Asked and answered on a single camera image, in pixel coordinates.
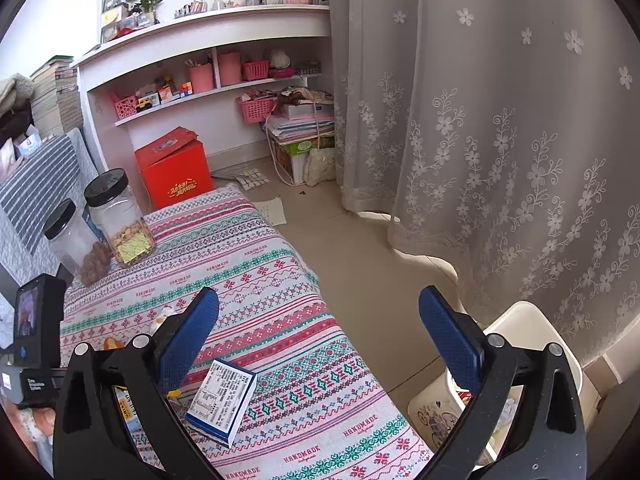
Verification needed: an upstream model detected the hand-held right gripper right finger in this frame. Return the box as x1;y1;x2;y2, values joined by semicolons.
419;286;588;480

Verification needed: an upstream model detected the large pink basket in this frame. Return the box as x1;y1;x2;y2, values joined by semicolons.
237;96;276;123

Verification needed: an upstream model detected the green and white cardboard box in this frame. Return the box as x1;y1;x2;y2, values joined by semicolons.
272;137;335;186

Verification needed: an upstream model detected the blue and white small packet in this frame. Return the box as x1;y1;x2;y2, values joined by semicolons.
15;132;42;158

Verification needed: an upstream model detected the beige fleece blanket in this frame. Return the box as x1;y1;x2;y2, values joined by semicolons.
0;73;36;116

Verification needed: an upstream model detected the white cloth bag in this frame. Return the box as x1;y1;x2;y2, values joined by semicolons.
305;147;337;187

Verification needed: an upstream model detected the stack of papers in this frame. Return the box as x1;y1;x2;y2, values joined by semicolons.
265;110;335;141

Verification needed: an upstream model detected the grey striped quilt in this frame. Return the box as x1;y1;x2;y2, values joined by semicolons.
0;127;101;281

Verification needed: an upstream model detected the patterned pink tablecloth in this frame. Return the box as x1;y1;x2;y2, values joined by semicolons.
60;183;436;480

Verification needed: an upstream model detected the light blue snack packet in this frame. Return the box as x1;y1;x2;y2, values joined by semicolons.
111;385;148;443

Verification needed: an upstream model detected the clear jar with brown snacks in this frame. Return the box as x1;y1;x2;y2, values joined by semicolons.
42;199;115;287

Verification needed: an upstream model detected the white paper sheet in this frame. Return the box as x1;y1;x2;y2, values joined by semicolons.
252;197;287;226

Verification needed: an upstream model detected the white shelf unit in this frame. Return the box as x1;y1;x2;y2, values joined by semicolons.
72;0;333;211

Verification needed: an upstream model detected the tall stack of books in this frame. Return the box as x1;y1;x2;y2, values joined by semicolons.
31;55;83;138

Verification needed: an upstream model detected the beige floral curtain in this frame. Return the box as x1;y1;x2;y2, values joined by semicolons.
317;0;640;386

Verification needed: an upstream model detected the pale yellow box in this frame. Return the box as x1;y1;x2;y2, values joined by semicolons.
101;7;128;41

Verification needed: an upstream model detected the printed sheet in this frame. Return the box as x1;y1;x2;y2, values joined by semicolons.
212;166;271;191

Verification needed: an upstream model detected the blue and white carton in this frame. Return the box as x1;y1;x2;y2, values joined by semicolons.
185;359;258;449

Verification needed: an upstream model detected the pink cup with pens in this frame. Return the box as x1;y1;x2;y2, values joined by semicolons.
187;62;216;93

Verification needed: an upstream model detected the white plastic bin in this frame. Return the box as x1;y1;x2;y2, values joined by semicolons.
407;301;583;471

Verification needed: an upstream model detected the red cardboard box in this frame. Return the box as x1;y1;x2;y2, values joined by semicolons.
141;140;215;211

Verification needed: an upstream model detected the clear jar with yellow label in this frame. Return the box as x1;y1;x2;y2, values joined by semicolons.
83;169;157;268

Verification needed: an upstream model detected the white tissue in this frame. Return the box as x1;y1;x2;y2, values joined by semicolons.
150;305;178;333

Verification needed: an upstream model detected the small pink basket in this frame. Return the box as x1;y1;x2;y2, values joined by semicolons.
241;60;271;81

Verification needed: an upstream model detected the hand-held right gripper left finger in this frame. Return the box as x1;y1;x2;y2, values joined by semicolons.
52;286;221;480

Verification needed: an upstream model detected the black cloth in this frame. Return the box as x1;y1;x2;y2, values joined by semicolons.
0;105;33;148

